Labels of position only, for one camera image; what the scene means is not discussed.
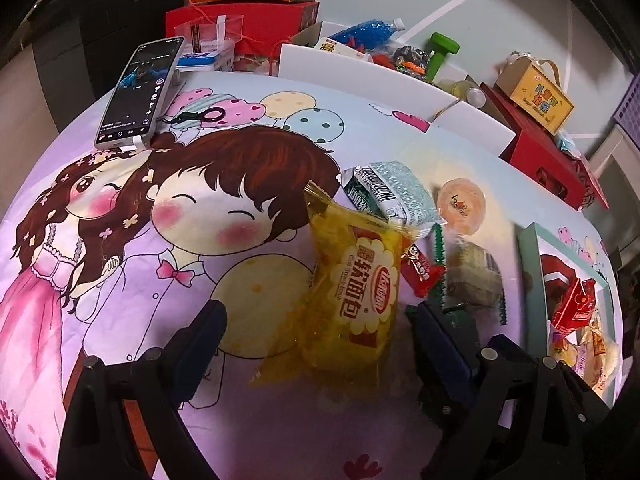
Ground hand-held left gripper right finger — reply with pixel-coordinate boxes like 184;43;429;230
405;302;622;480

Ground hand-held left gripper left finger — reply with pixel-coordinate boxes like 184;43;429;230
57;300;229;480

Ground clear packet green serrated edges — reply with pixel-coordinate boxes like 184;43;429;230
432;224;507;328

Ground small red candy packet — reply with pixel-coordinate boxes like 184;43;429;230
399;244;447;299

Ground teal rimmed white tray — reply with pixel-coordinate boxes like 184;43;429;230
516;221;624;407

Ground yellow bread packet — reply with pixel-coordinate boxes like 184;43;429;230
251;181;422;387

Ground red snack packet white crosses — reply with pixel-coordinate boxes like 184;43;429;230
551;276;599;337

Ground beige orange-print snack packet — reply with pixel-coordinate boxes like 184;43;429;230
574;310;622;392

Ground round orange pastry packet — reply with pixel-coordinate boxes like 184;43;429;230
436;176;489;237

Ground pale green white snack packet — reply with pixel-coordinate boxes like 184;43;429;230
352;160;447;227

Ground dark green snack packet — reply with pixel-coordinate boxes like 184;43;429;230
343;172;391;220

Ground printed cartoon blanket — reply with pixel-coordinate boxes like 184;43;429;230
0;70;627;480

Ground red gift box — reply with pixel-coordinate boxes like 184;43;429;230
479;82;597;212

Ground white shelf unit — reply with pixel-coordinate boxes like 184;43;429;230
586;125;640;273

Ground smartphone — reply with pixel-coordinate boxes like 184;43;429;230
94;36;186;151

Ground white cardboard box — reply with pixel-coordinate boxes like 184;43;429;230
277;21;517;162

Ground blue white small box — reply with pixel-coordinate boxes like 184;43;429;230
177;52;219;69

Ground toy car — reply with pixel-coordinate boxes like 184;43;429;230
392;45;431;79

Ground green dumbbell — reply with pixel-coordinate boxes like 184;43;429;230
424;32;460;81

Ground purple plastic basket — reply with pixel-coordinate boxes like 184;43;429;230
612;72;640;147

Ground clear plastic box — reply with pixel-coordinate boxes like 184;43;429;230
174;13;247;74

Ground white orange carton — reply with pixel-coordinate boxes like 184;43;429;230
315;37;372;61

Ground red cardboard box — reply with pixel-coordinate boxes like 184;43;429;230
164;1;321;77

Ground black cabinet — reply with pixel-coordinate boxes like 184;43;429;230
29;0;189;137

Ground bottle of blue beads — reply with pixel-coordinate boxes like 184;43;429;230
327;16;407;47

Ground black phone strap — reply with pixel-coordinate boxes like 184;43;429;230
156;107;227;129

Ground yellow gift box with handle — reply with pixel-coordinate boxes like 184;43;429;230
494;52;575;136

